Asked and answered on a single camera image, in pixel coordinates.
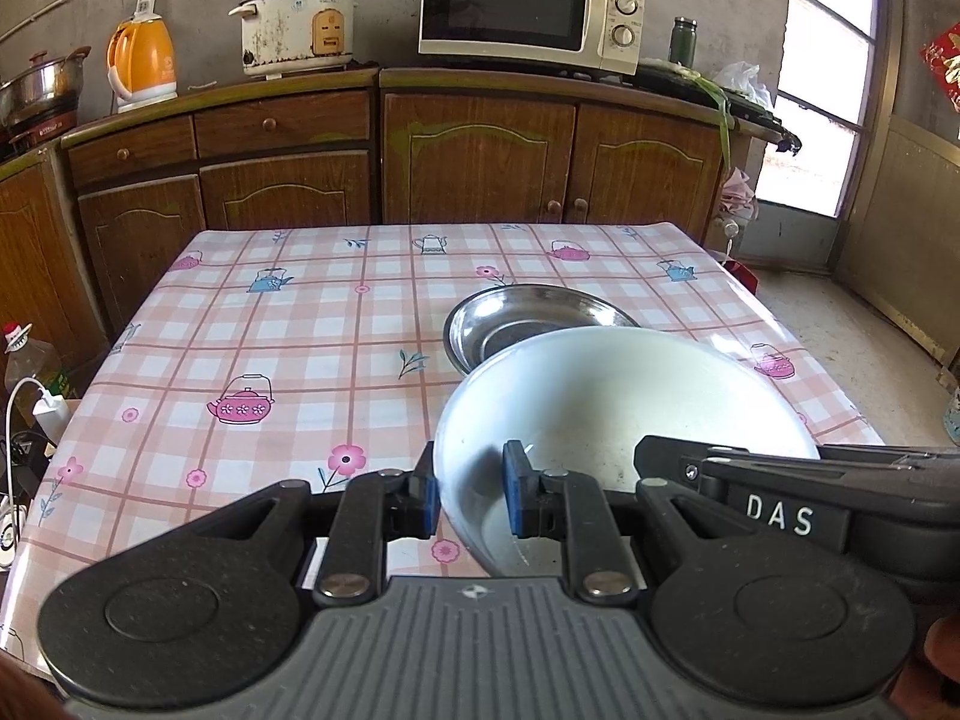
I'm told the blue floral ceramic bowl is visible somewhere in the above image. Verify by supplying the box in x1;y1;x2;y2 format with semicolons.
434;327;817;575

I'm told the right hand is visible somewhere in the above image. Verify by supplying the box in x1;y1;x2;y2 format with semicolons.
924;611;960;684

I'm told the pink plaid tablecloth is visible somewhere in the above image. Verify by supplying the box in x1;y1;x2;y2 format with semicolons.
2;223;875;667

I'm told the white power adapter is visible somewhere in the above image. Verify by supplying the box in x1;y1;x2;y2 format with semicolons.
32;390;71;444

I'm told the cooking oil bottle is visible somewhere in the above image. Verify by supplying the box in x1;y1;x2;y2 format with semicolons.
3;322;76;400

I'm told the brown wooden cabinet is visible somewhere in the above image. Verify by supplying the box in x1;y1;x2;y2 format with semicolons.
2;68;788;371

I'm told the red paper door decoration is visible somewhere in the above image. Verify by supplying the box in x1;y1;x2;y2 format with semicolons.
921;23;960;112

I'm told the green thermos bottle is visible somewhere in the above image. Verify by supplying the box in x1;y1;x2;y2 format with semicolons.
669;16;698;68

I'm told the white rice cooker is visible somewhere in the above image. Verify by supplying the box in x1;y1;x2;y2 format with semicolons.
228;0;356;78

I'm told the red induction cooker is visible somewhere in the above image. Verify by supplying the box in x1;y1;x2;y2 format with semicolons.
10;110;78;154

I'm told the orange electric kettle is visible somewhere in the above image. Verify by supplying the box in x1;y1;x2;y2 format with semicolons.
106;13;178;112

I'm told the cream microwave oven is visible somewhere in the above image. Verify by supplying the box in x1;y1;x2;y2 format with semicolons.
418;0;644;75

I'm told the steel pot with lid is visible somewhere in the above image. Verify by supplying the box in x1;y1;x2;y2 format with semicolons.
0;46;91;128

